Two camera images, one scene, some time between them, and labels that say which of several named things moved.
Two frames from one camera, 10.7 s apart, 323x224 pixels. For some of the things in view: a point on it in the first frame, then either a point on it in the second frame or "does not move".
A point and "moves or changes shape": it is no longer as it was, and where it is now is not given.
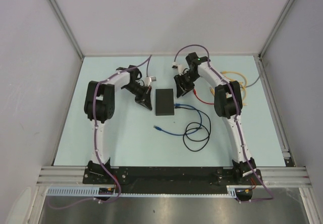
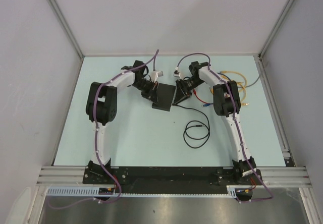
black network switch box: x=164 y=102 moves or changes shape
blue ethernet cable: x=179 y=104 moves or changes shape
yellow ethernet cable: x=244 y=104 does not move
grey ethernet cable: x=257 y=80 does not move
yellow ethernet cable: x=243 y=86 does not move
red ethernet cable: x=195 y=93 does not move
